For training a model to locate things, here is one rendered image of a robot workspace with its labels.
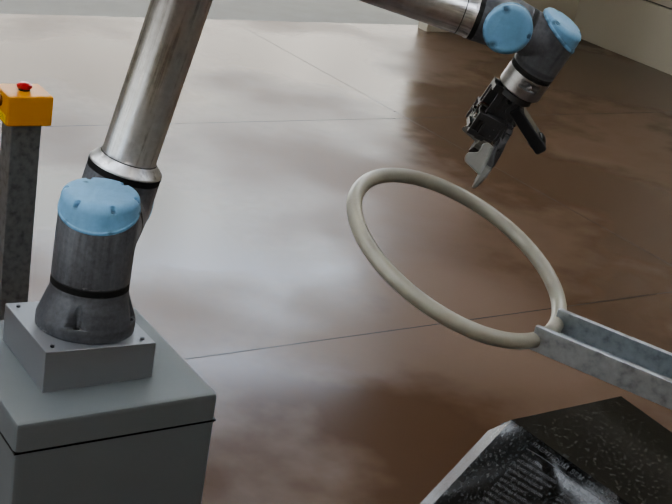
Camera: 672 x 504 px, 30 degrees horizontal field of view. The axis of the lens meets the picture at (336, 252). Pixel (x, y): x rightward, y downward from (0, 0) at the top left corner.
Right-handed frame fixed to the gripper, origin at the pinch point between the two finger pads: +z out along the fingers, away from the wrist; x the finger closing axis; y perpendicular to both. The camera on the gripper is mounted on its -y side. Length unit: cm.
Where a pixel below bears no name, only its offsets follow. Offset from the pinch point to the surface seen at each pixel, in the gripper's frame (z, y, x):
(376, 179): 5.5, 19.6, 11.5
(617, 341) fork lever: 0.7, -30.0, 36.5
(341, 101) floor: 221, -66, -470
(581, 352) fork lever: 1.7, -21.5, 44.1
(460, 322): 5.4, 1.9, 46.3
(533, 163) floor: 171, -167, -404
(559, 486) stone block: 32, -37, 44
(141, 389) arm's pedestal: 51, 45, 44
